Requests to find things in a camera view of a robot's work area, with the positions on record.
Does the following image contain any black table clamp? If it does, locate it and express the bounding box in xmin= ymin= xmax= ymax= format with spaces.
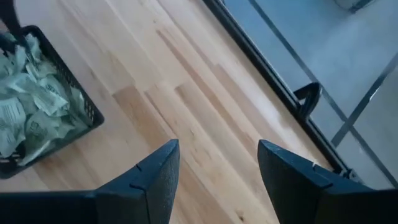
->
xmin=293 ymin=81 xmax=323 ymax=121

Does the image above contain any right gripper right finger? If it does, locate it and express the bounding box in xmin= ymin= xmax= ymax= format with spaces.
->
xmin=257 ymin=139 xmax=374 ymax=224

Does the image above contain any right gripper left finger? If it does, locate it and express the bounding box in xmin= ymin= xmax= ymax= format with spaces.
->
xmin=93 ymin=138 xmax=180 ymax=224

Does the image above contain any black aluminium table frame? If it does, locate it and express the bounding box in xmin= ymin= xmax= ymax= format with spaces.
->
xmin=201 ymin=0 xmax=363 ymax=184

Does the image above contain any black mesh plastic basket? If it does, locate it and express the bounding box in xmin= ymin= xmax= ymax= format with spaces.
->
xmin=0 ymin=24 xmax=105 ymax=180

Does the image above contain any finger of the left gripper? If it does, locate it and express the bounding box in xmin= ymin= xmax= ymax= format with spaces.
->
xmin=0 ymin=0 xmax=28 ymax=47

